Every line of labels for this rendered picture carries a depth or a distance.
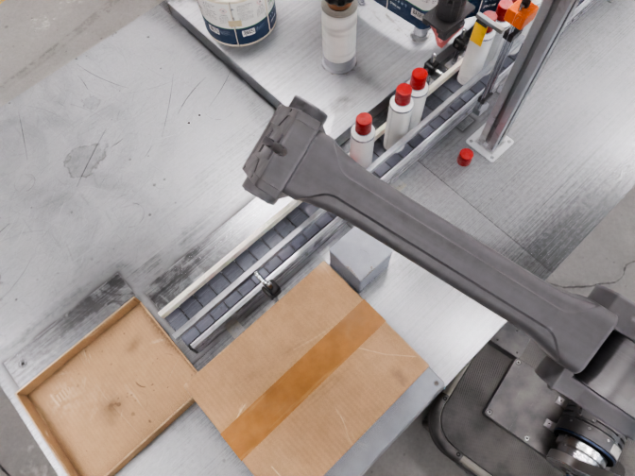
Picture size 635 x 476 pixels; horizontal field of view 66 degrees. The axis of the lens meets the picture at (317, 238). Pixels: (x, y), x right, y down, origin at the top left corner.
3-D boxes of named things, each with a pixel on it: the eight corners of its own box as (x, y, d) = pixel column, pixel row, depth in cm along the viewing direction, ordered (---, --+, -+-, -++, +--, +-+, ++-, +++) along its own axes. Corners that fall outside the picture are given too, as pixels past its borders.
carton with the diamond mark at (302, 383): (327, 301, 108) (324, 259, 83) (407, 384, 101) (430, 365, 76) (220, 399, 101) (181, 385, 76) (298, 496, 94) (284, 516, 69)
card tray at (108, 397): (140, 300, 112) (133, 296, 108) (211, 387, 104) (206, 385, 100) (25, 395, 105) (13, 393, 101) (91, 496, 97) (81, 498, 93)
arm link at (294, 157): (208, 178, 41) (269, 72, 40) (241, 178, 55) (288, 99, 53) (657, 456, 42) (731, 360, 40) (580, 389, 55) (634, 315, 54)
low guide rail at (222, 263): (490, 38, 129) (492, 32, 127) (494, 41, 129) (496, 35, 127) (160, 314, 104) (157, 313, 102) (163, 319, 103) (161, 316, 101)
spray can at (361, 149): (359, 158, 118) (364, 103, 99) (375, 171, 117) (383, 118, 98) (344, 170, 117) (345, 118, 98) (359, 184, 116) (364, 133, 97)
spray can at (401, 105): (393, 132, 121) (403, 74, 102) (408, 144, 119) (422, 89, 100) (378, 144, 120) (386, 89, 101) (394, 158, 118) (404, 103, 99)
